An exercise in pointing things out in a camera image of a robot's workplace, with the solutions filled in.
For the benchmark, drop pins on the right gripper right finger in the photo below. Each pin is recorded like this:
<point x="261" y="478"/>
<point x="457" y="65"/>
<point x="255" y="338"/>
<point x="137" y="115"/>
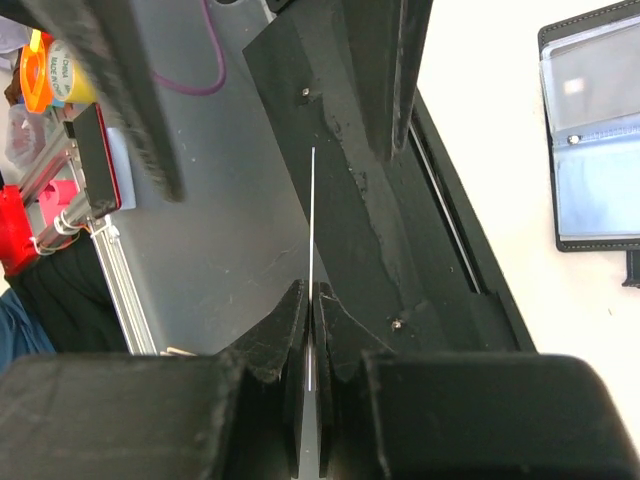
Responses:
<point x="401" y="413"/>

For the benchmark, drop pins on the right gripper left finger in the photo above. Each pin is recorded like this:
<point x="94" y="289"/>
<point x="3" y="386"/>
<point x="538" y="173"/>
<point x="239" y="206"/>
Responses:
<point x="236" y="414"/>

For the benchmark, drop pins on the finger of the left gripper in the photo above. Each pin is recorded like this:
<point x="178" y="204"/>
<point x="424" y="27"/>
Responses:
<point x="386" y="42"/>
<point x="104" y="38"/>

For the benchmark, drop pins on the white VIP credit card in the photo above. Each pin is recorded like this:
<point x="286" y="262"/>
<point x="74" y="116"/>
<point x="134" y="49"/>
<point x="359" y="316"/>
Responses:
<point x="309" y="451"/>

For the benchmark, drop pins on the black leather card holder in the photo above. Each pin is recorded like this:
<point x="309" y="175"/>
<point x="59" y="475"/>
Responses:
<point x="589" y="73"/>

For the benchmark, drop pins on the yellow tape roll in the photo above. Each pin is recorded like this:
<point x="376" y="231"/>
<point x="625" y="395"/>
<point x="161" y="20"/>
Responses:
<point x="67" y="80"/>

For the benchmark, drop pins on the orange plastic object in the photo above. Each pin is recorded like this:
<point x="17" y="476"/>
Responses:
<point x="34" y="84"/>

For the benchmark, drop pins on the black red-edged box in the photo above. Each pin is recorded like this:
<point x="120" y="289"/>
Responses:
<point x="97" y="163"/>

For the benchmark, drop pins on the aluminium frame rail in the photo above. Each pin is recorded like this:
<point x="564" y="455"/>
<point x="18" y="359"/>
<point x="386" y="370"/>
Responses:
<point x="84" y="295"/>

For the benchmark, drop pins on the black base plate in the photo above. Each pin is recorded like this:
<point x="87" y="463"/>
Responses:
<point x="397" y="241"/>

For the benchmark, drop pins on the red plastic bracket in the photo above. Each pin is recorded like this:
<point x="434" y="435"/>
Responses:
<point x="16" y="248"/>

